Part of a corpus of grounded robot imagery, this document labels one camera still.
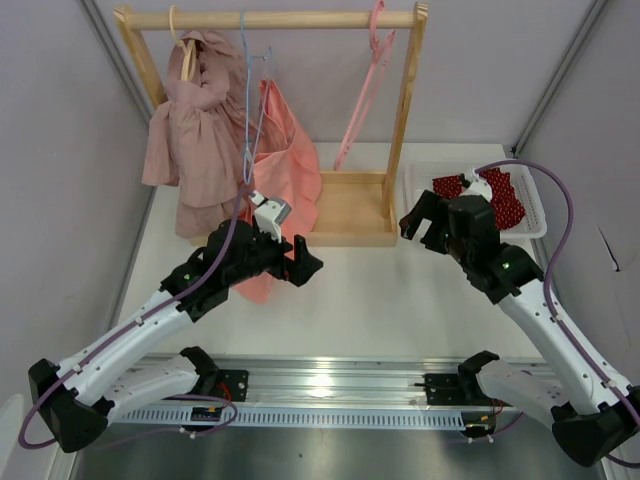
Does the perforated cable tray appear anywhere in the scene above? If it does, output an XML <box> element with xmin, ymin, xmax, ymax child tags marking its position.
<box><xmin>117</xmin><ymin>405</ymin><xmax>465</xmax><ymax>431</ymax></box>

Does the red polka dot skirt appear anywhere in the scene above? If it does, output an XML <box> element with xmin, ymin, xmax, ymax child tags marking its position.
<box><xmin>432</xmin><ymin>168</ymin><xmax>525</xmax><ymax>231</ymax></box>

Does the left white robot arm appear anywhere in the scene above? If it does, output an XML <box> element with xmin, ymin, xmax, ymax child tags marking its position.
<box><xmin>28</xmin><ymin>220</ymin><xmax>324</xmax><ymax>453</ymax></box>

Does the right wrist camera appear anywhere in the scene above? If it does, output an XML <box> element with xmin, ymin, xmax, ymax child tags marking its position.
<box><xmin>458</xmin><ymin>171</ymin><xmax>493</xmax><ymax>201</ymax></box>

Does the white plastic basket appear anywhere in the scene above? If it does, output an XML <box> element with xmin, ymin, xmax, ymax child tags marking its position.
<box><xmin>404</xmin><ymin>158</ymin><xmax>547</xmax><ymax>242</ymax></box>

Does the wooden hanger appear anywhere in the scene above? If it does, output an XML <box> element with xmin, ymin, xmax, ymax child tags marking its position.
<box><xmin>168</xmin><ymin>5</ymin><xmax>196</xmax><ymax>82</ymax></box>

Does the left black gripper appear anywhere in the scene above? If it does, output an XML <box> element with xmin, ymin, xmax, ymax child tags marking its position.
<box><xmin>225</xmin><ymin>221</ymin><xmax>322</xmax><ymax>287</ymax></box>

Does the pink plastic hanger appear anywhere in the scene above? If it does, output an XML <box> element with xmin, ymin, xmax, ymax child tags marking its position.
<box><xmin>333</xmin><ymin>0</ymin><xmax>396</xmax><ymax>171</ymax></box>

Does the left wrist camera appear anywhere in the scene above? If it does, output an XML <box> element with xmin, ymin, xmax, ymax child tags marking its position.
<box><xmin>249</xmin><ymin>190</ymin><xmax>291</xmax><ymax>243</ymax></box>

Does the wooden clothes rack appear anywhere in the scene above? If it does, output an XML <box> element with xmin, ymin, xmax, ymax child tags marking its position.
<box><xmin>113</xmin><ymin>2</ymin><xmax>428</xmax><ymax>247</ymax></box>

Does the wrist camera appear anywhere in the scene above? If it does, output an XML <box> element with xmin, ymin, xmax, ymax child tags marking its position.
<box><xmin>249</xmin><ymin>190</ymin><xmax>291</xmax><ymax>243</ymax></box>
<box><xmin>458</xmin><ymin>171</ymin><xmax>493</xmax><ymax>201</ymax></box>

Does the blue wire hanger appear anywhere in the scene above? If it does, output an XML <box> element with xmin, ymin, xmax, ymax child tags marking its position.
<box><xmin>240</xmin><ymin>10</ymin><xmax>272</xmax><ymax>185</ymax></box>

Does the aluminium mounting rail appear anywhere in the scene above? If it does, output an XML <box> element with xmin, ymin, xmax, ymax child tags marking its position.
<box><xmin>212</xmin><ymin>354</ymin><xmax>462</xmax><ymax>409</ymax></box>

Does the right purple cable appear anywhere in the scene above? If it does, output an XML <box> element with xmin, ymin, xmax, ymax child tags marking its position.
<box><xmin>474</xmin><ymin>160</ymin><xmax>640</xmax><ymax>469</ymax></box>

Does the dusty pink dress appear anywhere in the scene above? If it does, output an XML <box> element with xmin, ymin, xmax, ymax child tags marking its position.
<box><xmin>142</xmin><ymin>30</ymin><xmax>247</xmax><ymax>239</ymax></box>

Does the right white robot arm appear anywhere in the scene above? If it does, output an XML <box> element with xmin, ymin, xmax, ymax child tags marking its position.
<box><xmin>399</xmin><ymin>190</ymin><xmax>639</xmax><ymax>467</ymax></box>

